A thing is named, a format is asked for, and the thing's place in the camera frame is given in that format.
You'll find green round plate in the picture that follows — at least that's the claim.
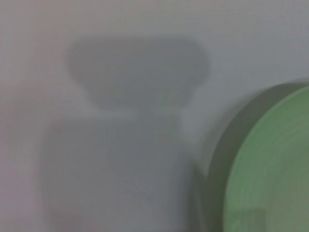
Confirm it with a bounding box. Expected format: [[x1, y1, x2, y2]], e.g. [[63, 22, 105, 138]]
[[223, 84, 309, 232]]

